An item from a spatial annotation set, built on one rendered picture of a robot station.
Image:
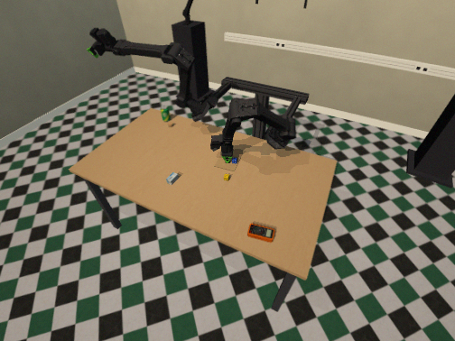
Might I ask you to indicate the orange digital multimeter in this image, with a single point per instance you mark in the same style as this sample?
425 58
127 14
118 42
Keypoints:
261 232

